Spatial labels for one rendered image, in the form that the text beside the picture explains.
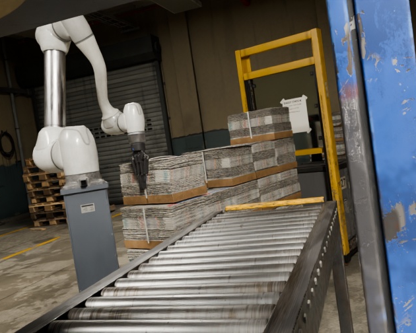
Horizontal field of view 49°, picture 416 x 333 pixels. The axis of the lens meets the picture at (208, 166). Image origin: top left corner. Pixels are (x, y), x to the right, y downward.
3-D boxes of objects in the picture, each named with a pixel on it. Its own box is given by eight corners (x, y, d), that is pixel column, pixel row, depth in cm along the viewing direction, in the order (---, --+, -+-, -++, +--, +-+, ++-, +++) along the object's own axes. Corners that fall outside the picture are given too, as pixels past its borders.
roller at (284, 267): (133, 286, 126) (129, 268, 126) (303, 279, 111) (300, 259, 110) (123, 292, 121) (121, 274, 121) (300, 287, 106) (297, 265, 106)
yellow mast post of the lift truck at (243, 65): (262, 252, 399) (234, 51, 389) (267, 249, 406) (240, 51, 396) (271, 252, 393) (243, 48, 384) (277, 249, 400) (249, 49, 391)
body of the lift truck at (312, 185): (274, 258, 409) (262, 170, 405) (300, 242, 452) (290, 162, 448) (350, 261, 367) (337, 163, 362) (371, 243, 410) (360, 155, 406)
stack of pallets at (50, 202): (68, 215, 982) (58, 154, 975) (107, 210, 957) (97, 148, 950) (28, 228, 853) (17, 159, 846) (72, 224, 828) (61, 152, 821)
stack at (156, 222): (140, 355, 253) (117, 207, 249) (249, 284, 346) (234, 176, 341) (194, 367, 230) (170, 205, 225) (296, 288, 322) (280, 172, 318)
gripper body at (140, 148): (148, 141, 239) (150, 159, 239) (137, 143, 244) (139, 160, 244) (138, 143, 233) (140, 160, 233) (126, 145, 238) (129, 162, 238)
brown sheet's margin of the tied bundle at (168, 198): (151, 203, 240) (150, 195, 240) (186, 193, 263) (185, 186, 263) (173, 202, 230) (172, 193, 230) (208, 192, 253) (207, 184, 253)
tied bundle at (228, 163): (183, 190, 293) (177, 154, 292) (209, 183, 317) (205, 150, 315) (232, 187, 271) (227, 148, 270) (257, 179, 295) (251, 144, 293)
